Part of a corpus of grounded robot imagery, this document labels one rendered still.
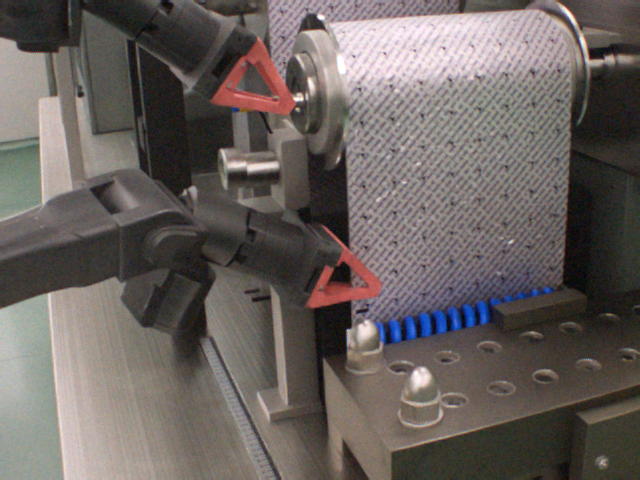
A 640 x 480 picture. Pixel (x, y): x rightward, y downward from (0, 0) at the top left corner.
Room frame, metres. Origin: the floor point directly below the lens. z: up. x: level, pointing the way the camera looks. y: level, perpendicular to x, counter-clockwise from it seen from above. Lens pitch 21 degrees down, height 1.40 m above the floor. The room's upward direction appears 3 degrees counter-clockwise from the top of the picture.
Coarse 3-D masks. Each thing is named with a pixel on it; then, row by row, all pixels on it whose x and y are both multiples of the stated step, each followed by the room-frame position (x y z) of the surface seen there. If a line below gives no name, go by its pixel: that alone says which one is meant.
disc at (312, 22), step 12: (300, 24) 0.83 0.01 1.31; (312, 24) 0.79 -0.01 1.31; (324, 24) 0.76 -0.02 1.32; (324, 36) 0.76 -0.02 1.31; (336, 48) 0.73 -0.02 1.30; (336, 60) 0.73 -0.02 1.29; (336, 72) 0.73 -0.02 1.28; (336, 84) 0.73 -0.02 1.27; (348, 96) 0.72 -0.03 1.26; (348, 108) 0.72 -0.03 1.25; (348, 120) 0.72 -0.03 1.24; (336, 132) 0.74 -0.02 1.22; (336, 144) 0.74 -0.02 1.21; (324, 156) 0.77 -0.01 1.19; (336, 156) 0.74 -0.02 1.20; (324, 168) 0.78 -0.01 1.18
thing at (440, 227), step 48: (480, 144) 0.77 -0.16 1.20; (528, 144) 0.78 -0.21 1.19; (384, 192) 0.74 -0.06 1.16; (432, 192) 0.75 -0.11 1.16; (480, 192) 0.77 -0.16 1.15; (528, 192) 0.78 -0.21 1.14; (384, 240) 0.74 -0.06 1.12; (432, 240) 0.75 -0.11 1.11; (480, 240) 0.77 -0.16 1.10; (528, 240) 0.78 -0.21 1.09; (384, 288) 0.74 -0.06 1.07; (432, 288) 0.75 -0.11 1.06; (480, 288) 0.77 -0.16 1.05; (528, 288) 0.79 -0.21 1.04
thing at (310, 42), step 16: (304, 32) 0.79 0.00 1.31; (304, 48) 0.79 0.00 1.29; (320, 48) 0.75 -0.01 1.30; (320, 64) 0.74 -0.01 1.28; (320, 80) 0.75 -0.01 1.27; (576, 80) 0.81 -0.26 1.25; (336, 96) 0.73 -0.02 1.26; (336, 112) 0.73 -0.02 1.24; (320, 128) 0.75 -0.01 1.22; (336, 128) 0.74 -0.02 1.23; (320, 144) 0.76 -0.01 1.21
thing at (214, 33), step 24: (168, 0) 0.70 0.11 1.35; (192, 0) 0.72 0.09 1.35; (168, 24) 0.69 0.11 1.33; (192, 24) 0.70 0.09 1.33; (216, 24) 0.72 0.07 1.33; (144, 48) 0.71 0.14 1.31; (168, 48) 0.70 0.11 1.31; (192, 48) 0.70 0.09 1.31; (216, 48) 0.69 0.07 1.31; (192, 72) 0.70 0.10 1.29
